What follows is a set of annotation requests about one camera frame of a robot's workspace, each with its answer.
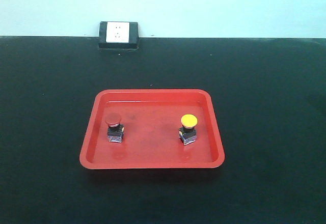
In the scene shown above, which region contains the yellow mushroom push button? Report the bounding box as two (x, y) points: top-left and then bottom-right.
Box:
(179, 114), (198, 146)

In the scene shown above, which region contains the red mushroom push button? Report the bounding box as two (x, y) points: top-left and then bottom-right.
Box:
(104, 113), (124, 143)

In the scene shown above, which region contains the red plastic tray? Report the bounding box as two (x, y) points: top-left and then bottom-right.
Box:
(79, 89), (225, 170)

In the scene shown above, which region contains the black and white power outlet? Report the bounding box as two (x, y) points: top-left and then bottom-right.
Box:
(98, 21), (139, 50)

